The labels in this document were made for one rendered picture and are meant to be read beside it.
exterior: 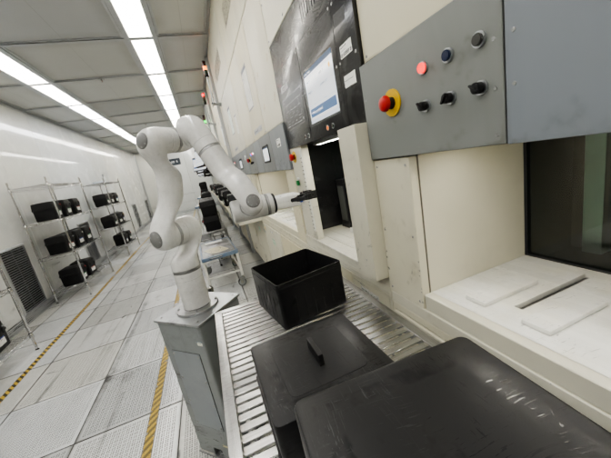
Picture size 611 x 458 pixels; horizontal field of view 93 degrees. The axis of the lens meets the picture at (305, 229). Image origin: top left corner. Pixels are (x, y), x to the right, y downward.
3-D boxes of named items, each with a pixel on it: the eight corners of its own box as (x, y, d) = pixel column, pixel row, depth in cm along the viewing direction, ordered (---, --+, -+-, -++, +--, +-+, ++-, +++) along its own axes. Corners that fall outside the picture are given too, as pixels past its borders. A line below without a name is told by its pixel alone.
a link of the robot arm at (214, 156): (219, 129, 99) (270, 203, 99) (220, 149, 114) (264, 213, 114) (195, 141, 96) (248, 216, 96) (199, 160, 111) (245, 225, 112)
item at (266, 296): (312, 282, 138) (305, 247, 134) (348, 301, 114) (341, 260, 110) (258, 304, 126) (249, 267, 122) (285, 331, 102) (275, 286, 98)
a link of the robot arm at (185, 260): (166, 275, 129) (150, 224, 124) (196, 259, 145) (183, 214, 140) (186, 275, 124) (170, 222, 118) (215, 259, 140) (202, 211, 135)
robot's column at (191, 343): (198, 452, 148) (153, 320, 130) (233, 406, 172) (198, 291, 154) (242, 468, 135) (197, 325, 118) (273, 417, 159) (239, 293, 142)
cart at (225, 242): (205, 273, 422) (195, 243, 411) (239, 263, 440) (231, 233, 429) (209, 298, 333) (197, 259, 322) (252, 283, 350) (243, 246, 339)
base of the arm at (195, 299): (167, 315, 132) (155, 278, 128) (198, 295, 148) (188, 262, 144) (197, 318, 124) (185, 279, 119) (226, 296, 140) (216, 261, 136)
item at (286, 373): (255, 376, 82) (245, 337, 79) (346, 339, 91) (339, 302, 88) (284, 474, 55) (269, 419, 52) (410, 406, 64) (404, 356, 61)
